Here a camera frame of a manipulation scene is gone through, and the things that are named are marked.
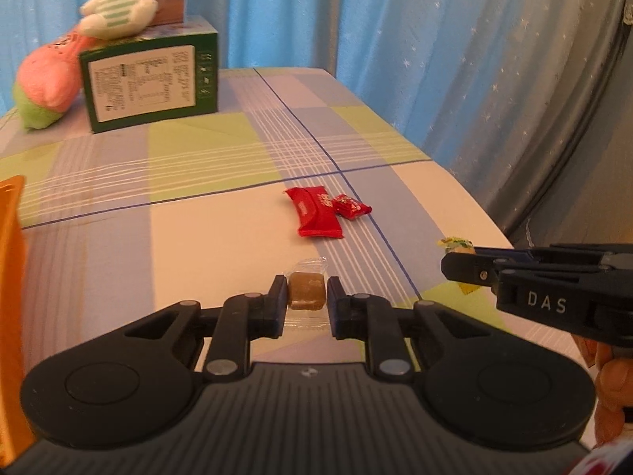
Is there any orange plastic tray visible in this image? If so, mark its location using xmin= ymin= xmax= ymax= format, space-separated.
xmin=0 ymin=175 xmax=33 ymax=469

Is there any green cardboard box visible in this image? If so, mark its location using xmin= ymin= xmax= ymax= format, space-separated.
xmin=80 ymin=16 xmax=219 ymax=133

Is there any right hand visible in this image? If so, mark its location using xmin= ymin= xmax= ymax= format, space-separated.
xmin=572 ymin=334 xmax=633 ymax=446

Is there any green yellow candy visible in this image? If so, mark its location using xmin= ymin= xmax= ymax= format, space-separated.
xmin=437 ymin=236 xmax=482 ymax=295

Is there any small red candy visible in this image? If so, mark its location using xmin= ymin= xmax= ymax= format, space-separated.
xmin=332 ymin=194 xmax=372 ymax=221

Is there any pink green star plush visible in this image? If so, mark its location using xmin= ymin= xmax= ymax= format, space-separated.
xmin=13 ymin=27 xmax=104 ymax=130

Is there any grey curtain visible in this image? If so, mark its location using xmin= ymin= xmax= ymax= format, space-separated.
xmin=446 ymin=0 xmax=630 ymax=237

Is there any large red snack packet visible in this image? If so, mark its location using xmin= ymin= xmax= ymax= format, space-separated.
xmin=285 ymin=186 xmax=343 ymax=239

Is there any brown candy clear wrapper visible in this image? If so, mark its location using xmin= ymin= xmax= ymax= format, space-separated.
xmin=284 ymin=257 xmax=328 ymax=331

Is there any blue star curtain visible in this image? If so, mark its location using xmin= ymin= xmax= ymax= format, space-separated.
xmin=0 ymin=0 xmax=619 ymax=174

